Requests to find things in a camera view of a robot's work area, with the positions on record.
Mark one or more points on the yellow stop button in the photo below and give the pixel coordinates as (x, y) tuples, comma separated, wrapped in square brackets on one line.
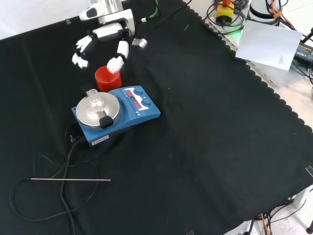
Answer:
[(224, 13)]

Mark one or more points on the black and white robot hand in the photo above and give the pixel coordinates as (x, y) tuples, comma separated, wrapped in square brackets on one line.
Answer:
[(107, 32)]

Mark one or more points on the pale white board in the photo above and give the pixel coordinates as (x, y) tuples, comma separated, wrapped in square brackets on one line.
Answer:
[(266, 44)]

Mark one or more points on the black power adapter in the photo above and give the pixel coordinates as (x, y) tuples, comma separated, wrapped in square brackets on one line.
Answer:
[(304, 52)]

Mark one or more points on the clear round-bottom glass flask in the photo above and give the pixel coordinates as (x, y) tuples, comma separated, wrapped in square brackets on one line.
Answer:
[(94, 102)]

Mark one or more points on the thin metal probe rod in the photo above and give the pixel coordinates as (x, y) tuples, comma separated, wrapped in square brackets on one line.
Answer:
[(73, 180)]

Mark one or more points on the black bench cloth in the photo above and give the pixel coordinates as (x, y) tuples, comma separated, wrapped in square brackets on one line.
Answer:
[(195, 137)]

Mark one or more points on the red ribbed flask holder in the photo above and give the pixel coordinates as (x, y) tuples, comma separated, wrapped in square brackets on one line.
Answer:
[(108, 82)]

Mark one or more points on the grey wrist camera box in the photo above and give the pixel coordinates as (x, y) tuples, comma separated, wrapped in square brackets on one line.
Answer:
[(140, 42)]

